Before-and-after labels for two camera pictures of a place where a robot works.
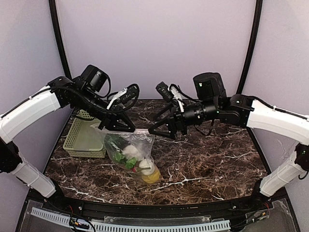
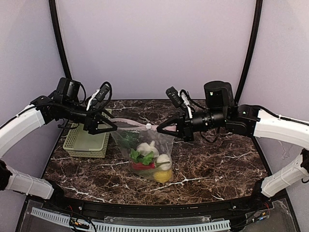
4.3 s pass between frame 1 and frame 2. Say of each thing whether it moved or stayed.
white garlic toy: moved
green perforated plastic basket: stayed
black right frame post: stayed
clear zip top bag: moved
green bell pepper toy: moved
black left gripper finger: moved
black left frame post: stayed
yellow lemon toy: moved
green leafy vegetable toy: moved
